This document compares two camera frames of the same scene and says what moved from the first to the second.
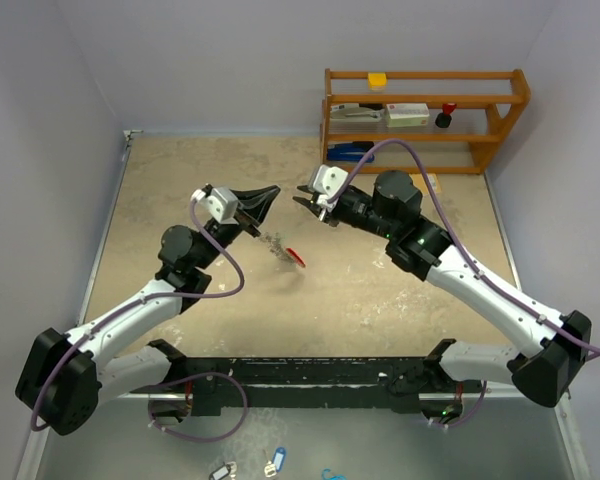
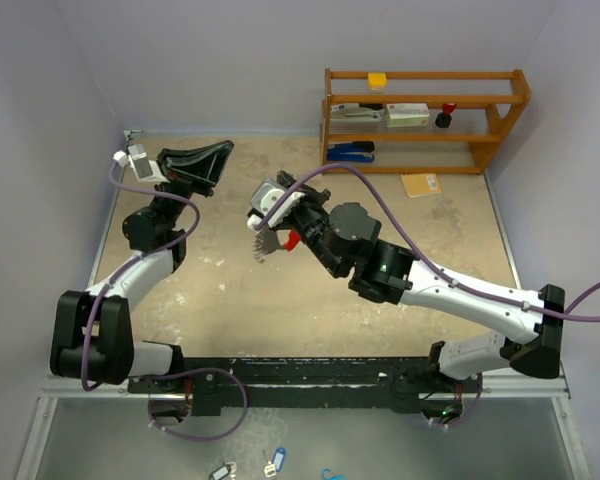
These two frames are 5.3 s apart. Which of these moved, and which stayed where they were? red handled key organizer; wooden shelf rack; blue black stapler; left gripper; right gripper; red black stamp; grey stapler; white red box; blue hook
Moved: right gripper; left gripper; red handled key organizer
Stayed: grey stapler; white red box; red black stamp; blue hook; wooden shelf rack; blue black stapler
